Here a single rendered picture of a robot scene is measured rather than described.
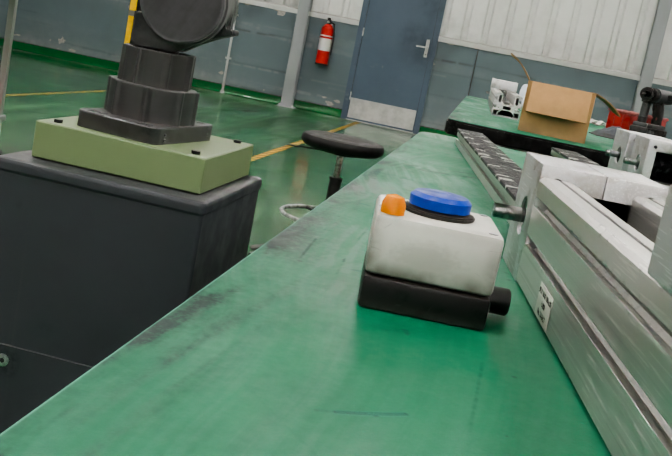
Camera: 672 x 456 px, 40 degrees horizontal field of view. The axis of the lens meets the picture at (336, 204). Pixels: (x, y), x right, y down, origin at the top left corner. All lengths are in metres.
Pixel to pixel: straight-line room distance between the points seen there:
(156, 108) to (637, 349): 0.57
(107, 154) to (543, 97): 2.09
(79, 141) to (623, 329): 0.56
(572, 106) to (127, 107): 2.07
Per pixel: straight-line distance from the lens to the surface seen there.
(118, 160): 0.86
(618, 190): 0.74
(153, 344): 0.45
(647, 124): 4.21
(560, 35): 11.67
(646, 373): 0.41
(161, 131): 0.86
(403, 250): 0.57
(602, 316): 0.49
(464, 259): 0.57
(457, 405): 0.45
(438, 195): 0.59
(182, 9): 0.86
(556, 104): 2.82
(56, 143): 0.88
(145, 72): 0.89
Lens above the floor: 0.94
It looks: 10 degrees down
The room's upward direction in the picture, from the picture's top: 11 degrees clockwise
